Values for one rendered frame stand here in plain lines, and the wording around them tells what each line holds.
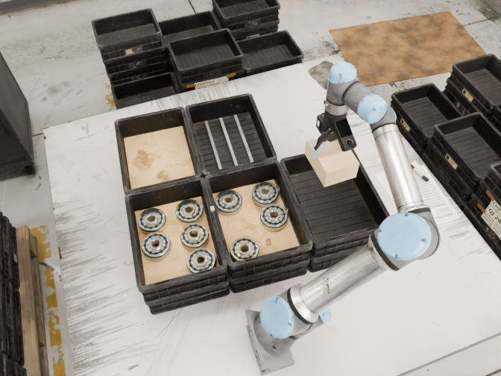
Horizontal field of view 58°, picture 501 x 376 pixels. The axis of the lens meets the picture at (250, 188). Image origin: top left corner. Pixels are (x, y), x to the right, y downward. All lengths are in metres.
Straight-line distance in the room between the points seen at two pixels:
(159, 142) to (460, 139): 1.68
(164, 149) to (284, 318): 0.98
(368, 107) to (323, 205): 0.60
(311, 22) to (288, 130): 2.09
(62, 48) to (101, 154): 2.08
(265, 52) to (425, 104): 1.09
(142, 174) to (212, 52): 1.31
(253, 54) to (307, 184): 1.52
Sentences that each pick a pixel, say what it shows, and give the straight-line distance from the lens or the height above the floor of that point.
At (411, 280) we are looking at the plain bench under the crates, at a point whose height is 0.70.
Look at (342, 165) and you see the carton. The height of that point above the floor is 1.12.
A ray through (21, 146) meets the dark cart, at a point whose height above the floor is 0.30.
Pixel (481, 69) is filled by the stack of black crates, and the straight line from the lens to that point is 3.35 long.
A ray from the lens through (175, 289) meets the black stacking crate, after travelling 1.58.
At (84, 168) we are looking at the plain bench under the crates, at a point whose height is 0.70.
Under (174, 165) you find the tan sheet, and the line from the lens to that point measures 1.92.
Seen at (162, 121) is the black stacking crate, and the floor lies 0.88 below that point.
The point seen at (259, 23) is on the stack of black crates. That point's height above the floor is 0.50.
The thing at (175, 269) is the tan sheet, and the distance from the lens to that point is 1.66.
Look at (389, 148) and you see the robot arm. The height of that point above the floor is 1.29.
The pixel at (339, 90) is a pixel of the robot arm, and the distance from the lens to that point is 1.35.
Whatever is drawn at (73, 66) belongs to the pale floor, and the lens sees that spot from 3.97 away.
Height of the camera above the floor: 2.29
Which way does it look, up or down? 53 degrees down
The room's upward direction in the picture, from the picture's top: 2 degrees counter-clockwise
